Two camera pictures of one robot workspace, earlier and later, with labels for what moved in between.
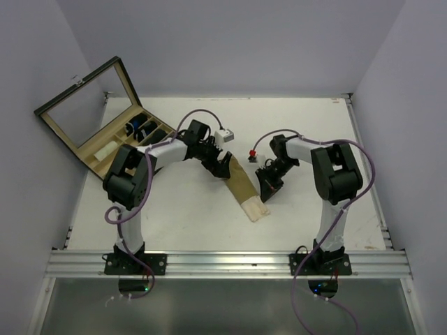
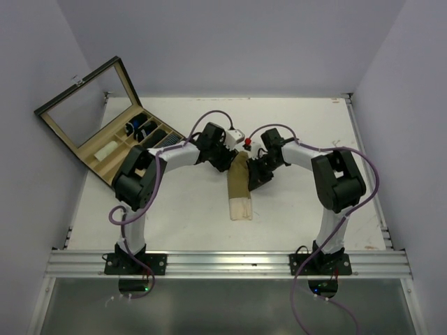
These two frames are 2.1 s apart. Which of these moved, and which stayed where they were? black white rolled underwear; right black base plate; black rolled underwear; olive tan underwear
Moved: olive tan underwear
Stayed: black rolled underwear; black white rolled underwear; right black base plate
